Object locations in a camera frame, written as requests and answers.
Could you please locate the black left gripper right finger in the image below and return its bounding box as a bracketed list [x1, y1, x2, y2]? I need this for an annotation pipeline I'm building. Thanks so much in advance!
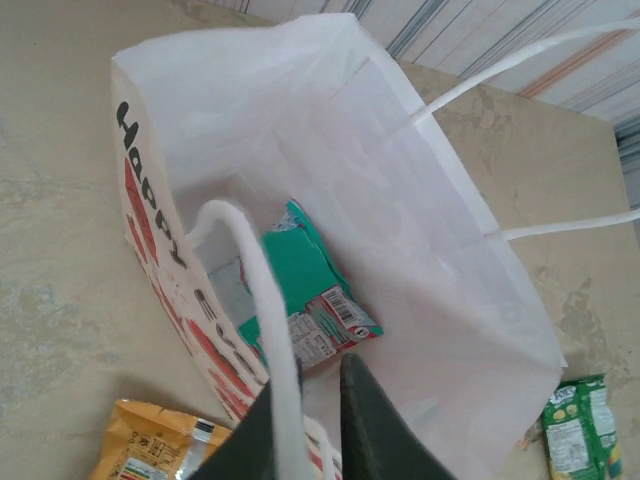
[338, 351, 457, 480]

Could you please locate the green juice carton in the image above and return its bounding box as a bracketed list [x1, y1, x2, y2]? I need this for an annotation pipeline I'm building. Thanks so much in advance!
[541, 373, 625, 480]

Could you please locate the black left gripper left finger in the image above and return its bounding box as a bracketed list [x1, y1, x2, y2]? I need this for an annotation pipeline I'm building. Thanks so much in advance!
[195, 380, 284, 480]

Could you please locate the white red paper bag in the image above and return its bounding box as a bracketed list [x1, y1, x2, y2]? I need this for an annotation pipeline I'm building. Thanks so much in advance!
[110, 13, 640, 480]

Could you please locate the yellow snack packet with label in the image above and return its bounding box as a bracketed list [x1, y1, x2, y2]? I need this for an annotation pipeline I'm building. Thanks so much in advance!
[89, 398, 235, 480]

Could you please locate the teal snack packet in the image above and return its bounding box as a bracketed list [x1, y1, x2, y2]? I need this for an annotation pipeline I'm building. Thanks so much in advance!
[234, 199, 385, 370]

